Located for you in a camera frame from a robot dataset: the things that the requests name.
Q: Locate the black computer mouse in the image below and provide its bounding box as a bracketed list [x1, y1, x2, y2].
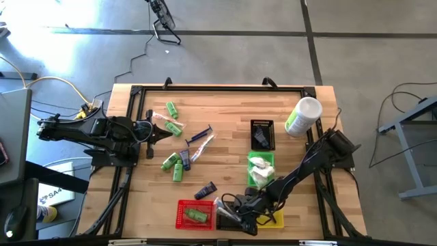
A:
[3, 204, 29, 242]

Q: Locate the dark blue DSC tube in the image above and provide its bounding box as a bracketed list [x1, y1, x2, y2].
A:
[193, 181, 218, 201]

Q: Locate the black plastic basket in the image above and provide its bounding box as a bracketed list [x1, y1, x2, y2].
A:
[250, 119, 276, 152]
[214, 197, 252, 232]

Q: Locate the clear bag of cotton balls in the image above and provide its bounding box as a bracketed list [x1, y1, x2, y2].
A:
[259, 165, 276, 178]

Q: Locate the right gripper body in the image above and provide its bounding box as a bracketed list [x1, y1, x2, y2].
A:
[235, 187, 274, 236]

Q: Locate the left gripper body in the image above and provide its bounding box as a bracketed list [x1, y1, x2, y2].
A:
[131, 109, 154, 160]

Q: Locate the green plastic basket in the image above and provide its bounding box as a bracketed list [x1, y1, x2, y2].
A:
[246, 150, 277, 189]

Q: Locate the black side desk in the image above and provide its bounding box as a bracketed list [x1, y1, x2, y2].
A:
[0, 177, 40, 242]

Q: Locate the grey dark-capped tube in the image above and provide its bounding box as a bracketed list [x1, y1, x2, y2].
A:
[179, 149, 192, 172]

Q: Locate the black desk crossbar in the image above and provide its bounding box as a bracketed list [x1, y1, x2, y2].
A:
[23, 159, 90, 195]

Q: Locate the white green wipes canister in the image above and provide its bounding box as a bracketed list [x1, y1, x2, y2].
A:
[284, 96, 324, 138]

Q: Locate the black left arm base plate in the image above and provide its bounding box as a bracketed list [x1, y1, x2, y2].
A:
[91, 146, 141, 168]

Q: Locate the blue disposable razor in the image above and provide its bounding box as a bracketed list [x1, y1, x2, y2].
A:
[191, 124, 214, 141]
[184, 131, 208, 147]

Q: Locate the black floor fan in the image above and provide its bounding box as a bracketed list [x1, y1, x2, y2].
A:
[145, 0, 182, 46]

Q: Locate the silver metal bracket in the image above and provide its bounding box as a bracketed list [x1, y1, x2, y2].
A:
[298, 240, 339, 246]
[108, 238, 147, 246]

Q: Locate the vanity pack cotton swab bag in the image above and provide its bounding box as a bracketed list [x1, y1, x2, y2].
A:
[251, 156, 270, 168]
[250, 172, 270, 189]

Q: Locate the black fan cable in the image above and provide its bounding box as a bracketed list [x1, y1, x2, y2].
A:
[91, 3, 154, 103]

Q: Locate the red plastic basket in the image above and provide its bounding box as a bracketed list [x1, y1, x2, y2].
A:
[175, 199, 216, 231]

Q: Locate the yellow floor cable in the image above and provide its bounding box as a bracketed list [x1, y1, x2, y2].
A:
[0, 56, 95, 124]

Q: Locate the yellow white container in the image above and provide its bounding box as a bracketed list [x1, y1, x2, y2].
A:
[36, 204, 58, 223]

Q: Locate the grey desk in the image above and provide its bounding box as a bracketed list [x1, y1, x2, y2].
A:
[0, 87, 33, 187]

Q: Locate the dark red-edged device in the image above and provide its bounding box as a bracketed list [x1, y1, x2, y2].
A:
[0, 138, 10, 168]

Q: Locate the grey metal table frame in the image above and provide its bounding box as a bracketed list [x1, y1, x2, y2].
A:
[377, 95, 437, 201]

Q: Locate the black flat floor bar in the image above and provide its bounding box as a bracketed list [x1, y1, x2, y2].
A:
[0, 71, 38, 80]

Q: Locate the white printed box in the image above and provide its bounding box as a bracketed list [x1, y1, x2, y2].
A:
[36, 161, 76, 207]

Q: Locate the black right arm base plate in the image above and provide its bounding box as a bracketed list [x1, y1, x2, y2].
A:
[327, 150, 356, 170]

